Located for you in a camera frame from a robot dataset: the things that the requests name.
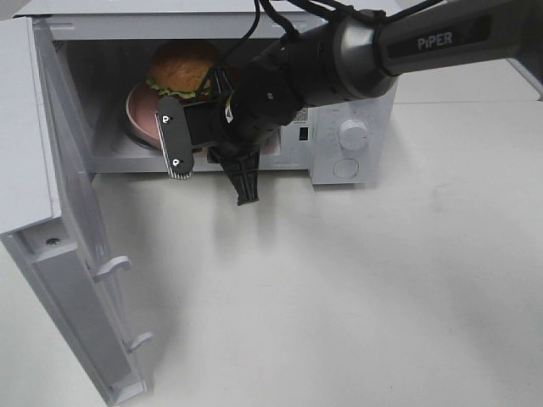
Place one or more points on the glass microwave turntable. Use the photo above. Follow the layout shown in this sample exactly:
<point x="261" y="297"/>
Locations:
<point x="129" y="132"/>

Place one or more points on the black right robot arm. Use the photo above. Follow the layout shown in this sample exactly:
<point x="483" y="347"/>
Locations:
<point x="354" y="55"/>

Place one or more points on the white microwave knob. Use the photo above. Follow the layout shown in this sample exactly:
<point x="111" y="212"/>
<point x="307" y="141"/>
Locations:
<point x="353" y="135"/>

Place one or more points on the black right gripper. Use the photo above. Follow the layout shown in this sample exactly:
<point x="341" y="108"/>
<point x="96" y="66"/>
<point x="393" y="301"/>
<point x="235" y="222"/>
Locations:
<point x="267" y="97"/>

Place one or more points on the white microwave oven body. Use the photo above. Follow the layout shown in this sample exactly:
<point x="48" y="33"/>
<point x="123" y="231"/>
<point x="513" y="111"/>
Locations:
<point x="101" y="52"/>

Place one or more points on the white warning label sticker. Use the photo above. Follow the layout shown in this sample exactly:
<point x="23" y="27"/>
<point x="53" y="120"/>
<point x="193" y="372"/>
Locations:
<point x="303" y="117"/>

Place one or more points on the burger with lettuce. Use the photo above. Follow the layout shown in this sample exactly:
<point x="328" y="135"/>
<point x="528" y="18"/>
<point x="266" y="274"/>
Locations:
<point x="178" y="67"/>

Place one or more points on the pink round plate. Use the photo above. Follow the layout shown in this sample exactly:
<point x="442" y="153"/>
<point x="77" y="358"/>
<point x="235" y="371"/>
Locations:
<point x="142" y="114"/>

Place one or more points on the round white door release button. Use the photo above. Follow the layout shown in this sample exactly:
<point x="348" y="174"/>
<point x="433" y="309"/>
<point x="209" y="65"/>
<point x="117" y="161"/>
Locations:
<point x="346" y="168"/>

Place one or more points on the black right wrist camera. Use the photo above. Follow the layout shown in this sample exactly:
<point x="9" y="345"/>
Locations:
<point x="175" y="140"/>

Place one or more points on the white microwave door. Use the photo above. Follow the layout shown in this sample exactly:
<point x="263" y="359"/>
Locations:
<point x="51" y="224"/>

